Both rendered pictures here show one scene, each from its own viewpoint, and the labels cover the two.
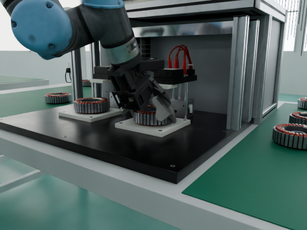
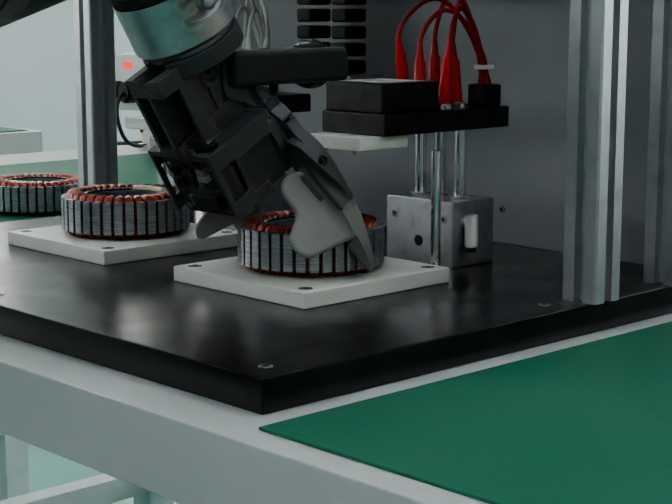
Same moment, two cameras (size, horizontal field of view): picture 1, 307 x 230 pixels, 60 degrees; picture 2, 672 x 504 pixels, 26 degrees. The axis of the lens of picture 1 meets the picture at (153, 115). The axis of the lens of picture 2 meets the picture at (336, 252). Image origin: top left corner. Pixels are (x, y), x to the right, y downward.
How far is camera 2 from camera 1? 44 cm
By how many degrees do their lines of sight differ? 12
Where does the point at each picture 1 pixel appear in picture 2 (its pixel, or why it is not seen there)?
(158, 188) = (203, 419)
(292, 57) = not seen: outside the picture
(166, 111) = (336, 225)
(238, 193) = (418, 438)
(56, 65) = not seen: hidden behind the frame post
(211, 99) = not seen: hidden behind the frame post
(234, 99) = (585, 190)
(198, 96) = (532, 193)
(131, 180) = (141, 400)
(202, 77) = (545, 116)
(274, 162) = (633, 391)
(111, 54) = (135, 28)
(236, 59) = (589, 48)
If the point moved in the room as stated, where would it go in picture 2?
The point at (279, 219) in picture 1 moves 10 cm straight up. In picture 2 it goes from (467, 481) to (471, 279)
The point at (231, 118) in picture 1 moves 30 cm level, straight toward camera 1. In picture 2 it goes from (580, 263) to (393, 347)
